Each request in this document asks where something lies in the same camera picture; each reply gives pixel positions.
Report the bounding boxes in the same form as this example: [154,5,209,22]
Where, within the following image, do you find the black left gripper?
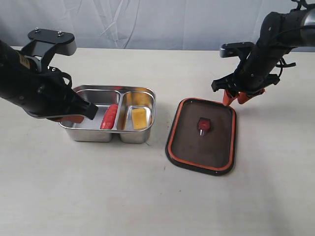
[15,70,98,123]

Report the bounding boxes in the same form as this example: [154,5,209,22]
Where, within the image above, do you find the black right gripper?
[211,44,280,106]

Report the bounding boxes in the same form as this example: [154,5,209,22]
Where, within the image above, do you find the red sausage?
[100,104,118,129]

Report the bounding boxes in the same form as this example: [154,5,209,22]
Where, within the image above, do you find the yellow cheese wedge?
[131,108,147,130]

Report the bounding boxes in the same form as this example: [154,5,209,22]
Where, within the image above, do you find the lunch box lid orange seal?
[165,98,237,176]

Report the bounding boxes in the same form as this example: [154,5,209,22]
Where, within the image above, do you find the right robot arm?
[212,0,315,106]

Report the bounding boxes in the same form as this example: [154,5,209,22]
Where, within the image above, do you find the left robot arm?
[0,42,98,123]

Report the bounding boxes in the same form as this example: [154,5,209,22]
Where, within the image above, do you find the steel two-compartment lunch box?
[60,85,156,144]

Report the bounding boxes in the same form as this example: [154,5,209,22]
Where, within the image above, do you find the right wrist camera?
[220,42,254,59]

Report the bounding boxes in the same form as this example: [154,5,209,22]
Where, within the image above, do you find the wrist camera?
[21,28,77,72]
[220,42,254,59]

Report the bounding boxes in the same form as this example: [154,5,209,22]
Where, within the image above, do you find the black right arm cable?
[275,56,297,79]

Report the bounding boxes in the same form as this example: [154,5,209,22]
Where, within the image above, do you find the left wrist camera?
[21,28,77,72]

